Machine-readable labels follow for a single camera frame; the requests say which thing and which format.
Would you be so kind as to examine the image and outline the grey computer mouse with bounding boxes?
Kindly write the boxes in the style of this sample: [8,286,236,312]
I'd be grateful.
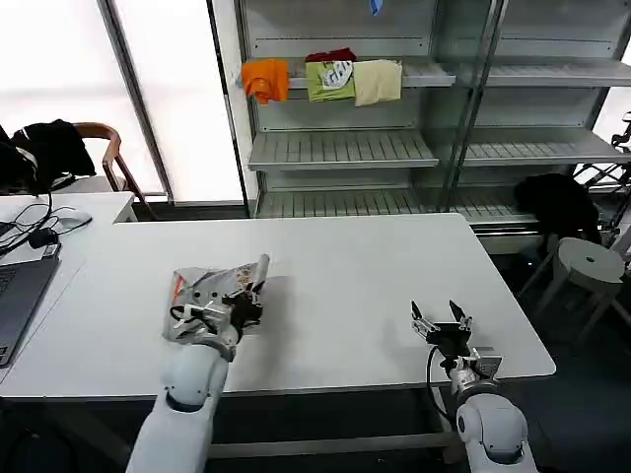
[59,211,94,231]

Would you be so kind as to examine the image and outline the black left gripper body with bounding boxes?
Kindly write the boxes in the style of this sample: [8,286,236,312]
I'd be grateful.
[221,293,265,329]

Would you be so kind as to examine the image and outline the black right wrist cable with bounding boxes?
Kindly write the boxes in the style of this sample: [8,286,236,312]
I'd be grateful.
[425,344,460,426]

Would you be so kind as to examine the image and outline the round pale grey stool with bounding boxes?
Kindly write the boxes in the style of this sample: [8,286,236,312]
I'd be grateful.
[519,236,628,347]

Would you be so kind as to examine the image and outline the white shirt with colourful print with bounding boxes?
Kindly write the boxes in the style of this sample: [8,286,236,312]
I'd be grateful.
[162,253,273,344]

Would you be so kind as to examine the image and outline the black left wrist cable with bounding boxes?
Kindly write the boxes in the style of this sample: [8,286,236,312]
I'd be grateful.
[169,304,234,342]

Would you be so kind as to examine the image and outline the black desk cable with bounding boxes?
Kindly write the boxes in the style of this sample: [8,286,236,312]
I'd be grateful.
[0,188,94,258]

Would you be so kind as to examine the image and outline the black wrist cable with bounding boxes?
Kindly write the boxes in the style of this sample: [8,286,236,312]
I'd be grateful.
[169,304,234,342]
[425,344,460,426]

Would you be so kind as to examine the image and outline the empty grey metal shelf rack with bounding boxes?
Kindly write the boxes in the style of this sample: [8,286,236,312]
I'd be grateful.
[437,0,631,253]

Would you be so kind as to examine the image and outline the black metal folding cart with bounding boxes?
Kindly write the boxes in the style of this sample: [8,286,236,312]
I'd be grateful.
[573,111,631,271]

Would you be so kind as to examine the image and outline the grey window frame post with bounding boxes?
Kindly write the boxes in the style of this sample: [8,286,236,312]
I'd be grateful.
[97,0,175,204]

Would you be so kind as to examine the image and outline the grey shelf rack with clothes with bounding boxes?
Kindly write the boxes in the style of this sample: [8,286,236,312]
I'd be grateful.
[235,0,458,221]

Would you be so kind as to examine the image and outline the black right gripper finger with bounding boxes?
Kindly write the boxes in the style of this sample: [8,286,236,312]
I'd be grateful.
[447,299,475,332]
[409,300,441,337]

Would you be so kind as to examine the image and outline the black jacket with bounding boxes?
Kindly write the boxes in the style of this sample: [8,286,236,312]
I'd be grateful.
[11,118,98,194]

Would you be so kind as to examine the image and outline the black power adapter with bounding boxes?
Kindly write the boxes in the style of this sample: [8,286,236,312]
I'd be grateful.
[28,231,61,250]

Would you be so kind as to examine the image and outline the dark grey laptop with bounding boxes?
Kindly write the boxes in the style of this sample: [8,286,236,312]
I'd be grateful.
[0,254,63,369]

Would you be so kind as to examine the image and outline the brown wooden chair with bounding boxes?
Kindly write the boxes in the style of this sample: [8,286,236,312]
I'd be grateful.
[73,121,160,221]

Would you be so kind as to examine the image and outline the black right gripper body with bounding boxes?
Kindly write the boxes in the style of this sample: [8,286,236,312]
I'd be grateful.
[425,321,470,360]

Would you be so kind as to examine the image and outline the black bag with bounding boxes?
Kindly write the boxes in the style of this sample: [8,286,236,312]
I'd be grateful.
[0,124,38,195]

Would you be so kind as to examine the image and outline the black garment heap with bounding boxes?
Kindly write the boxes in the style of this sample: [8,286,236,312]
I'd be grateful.
[514,172,603,248]

